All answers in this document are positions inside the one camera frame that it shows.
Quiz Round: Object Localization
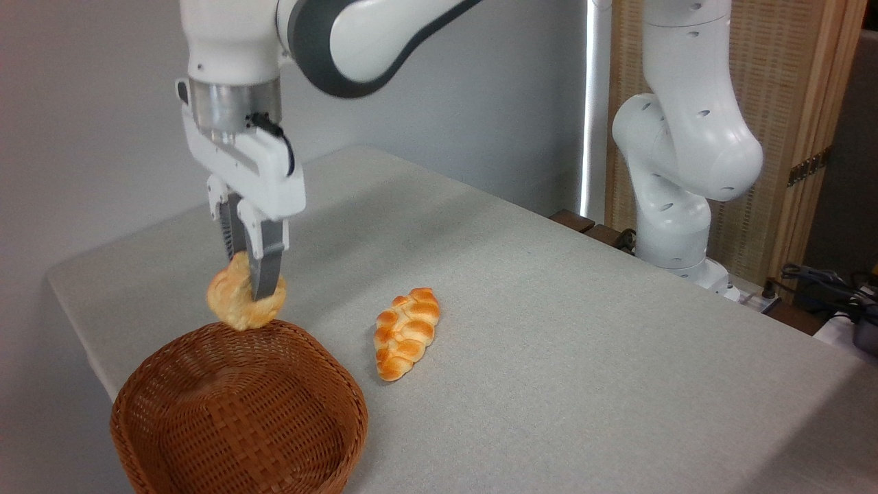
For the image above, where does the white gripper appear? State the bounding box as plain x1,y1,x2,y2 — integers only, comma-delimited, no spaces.
176,78,307,302

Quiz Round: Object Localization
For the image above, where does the round bread roll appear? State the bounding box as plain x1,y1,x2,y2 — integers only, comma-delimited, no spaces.
206,251,288,332

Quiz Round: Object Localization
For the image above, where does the brown wicker basket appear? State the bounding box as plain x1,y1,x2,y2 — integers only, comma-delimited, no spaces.
110,319,369,494

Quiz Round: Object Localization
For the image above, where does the braided bread loaf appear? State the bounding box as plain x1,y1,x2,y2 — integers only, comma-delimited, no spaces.
373,287,441,382

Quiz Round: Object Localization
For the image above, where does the dark brown wooden block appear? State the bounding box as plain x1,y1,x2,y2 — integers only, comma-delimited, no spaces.
549,209,596,234
584,224,636,252

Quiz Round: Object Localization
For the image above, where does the grey tablecloth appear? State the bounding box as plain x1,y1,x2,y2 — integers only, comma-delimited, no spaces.
47,145,878,494

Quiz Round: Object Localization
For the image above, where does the white vertical pole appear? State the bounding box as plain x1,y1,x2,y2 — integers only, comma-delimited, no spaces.
580,0,613,224

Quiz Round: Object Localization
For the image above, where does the white power strip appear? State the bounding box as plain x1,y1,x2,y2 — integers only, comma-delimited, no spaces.
726,277,783,314

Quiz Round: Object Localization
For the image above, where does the wooden woven folding screen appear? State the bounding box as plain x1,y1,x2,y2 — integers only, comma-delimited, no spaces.
606,0,869,303

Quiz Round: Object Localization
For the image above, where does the metal screen hinge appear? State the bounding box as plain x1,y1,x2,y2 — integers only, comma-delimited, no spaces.
787,147,833,187

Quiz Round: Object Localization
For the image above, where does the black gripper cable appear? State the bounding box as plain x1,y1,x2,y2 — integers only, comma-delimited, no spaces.
250,113,296,178

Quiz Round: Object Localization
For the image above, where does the black cable bundle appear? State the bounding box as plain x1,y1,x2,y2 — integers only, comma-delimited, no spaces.
781,263,878,323

